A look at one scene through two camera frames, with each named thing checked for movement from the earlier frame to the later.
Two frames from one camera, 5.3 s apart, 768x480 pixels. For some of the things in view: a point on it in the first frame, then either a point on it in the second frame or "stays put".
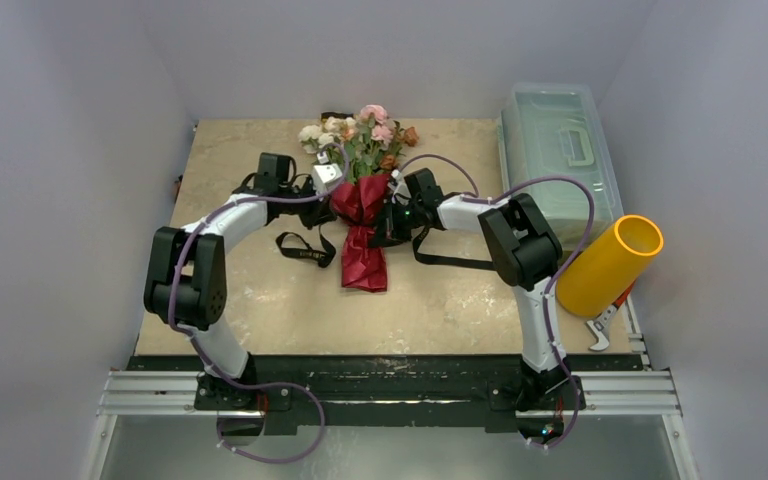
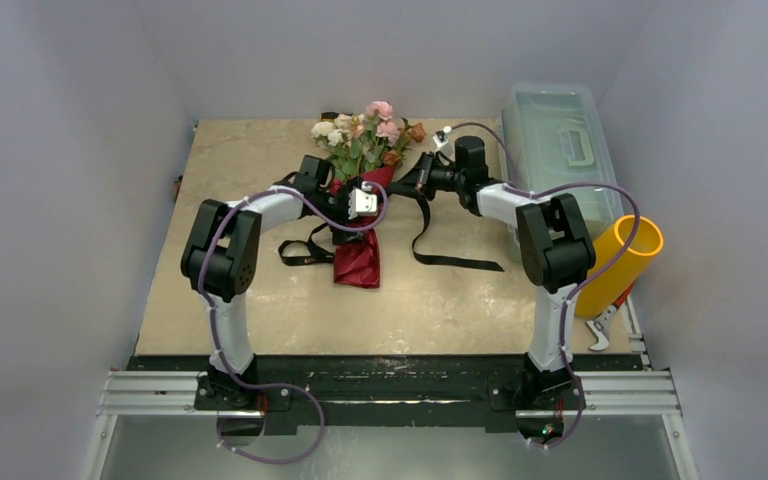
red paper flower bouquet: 369,142 stays put
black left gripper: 320,212 -> 343,194
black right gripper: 385,223 -> 425,174
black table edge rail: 385,392 stays put
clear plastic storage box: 558,129 stays put
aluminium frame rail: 600,394 stays put
